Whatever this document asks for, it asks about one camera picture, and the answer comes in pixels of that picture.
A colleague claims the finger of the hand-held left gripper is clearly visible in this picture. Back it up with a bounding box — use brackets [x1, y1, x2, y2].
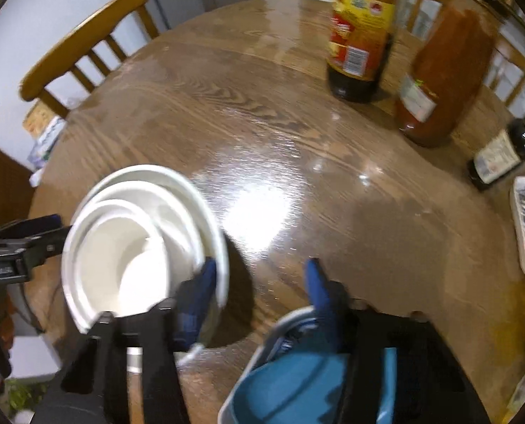
[0, 214, 63, 241]
[21, 229, 73, 270]

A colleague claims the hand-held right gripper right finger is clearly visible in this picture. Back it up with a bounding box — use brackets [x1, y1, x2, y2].
[305, 257, 493, 424]

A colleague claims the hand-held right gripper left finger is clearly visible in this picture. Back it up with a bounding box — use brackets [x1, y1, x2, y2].
[33, 258, 219, 424]

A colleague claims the white ramekin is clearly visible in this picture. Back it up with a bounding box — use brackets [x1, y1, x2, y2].
[61, 199, 171, 334]

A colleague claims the wide white bowl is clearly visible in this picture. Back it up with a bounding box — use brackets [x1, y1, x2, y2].
[70, 164, 231, 365]

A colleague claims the blue bowl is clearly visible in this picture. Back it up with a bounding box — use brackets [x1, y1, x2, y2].
[231, 347, 398, 424]

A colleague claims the pile of cardboard boxes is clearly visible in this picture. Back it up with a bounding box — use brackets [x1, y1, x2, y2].
[21, 99, 69, 186]

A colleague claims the dark soy sauce bottle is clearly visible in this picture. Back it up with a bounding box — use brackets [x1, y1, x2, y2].
[467, 101, 525, 193]

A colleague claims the orange sauce bottle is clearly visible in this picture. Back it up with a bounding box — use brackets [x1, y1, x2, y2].
[395, 0, 502, 148]

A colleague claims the yellow cap oil bottle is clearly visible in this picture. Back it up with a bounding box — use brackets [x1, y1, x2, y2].
[326, 0, 407, 104]

